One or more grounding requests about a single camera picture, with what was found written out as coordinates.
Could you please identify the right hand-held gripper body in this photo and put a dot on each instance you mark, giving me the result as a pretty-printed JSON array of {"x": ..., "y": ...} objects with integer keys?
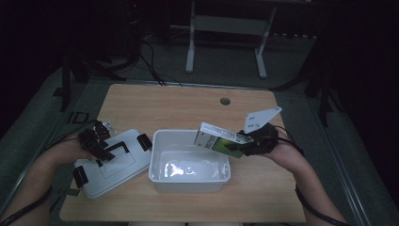
[{"x": 260, "y": 141}]

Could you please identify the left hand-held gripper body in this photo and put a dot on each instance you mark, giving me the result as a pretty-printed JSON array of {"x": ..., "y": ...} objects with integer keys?
[{"x": 94, "y": 138}]

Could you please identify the white storage box lid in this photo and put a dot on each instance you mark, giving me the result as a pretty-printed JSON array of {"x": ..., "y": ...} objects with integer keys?
[{"x": 125, "y": 169}]

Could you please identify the green and white carton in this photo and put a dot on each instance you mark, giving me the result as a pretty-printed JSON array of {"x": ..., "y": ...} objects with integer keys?
[{"x": 216, "y": 139}]

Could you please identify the white plastic storage box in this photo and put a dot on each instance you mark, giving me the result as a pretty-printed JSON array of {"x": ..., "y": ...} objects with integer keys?
[{"x": 188, "y": 175}]

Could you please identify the person's left hand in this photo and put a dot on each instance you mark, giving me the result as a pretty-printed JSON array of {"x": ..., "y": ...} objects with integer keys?
[{"x": 69, "y": 150}]

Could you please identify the person's right hand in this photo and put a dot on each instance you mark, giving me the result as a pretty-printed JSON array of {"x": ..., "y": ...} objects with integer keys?
[{"x": 287, "y": 152}]

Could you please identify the grey table grommet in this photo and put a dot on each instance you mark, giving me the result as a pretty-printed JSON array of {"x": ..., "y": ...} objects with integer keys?
[{"x": 225, "y": 101}]

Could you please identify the black tripod stand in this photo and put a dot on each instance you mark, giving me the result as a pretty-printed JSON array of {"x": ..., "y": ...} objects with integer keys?
[
  {"x": 324, "y": 94},
  {"x": 67, "y": 78}
]

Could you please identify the white metal stand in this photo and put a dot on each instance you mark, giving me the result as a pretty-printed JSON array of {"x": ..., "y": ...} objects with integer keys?
[{"x": 226, "y": 25}]

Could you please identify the black floor bracket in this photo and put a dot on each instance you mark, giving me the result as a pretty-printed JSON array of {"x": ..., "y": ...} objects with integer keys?
[{"x": 77, "y": 117}]

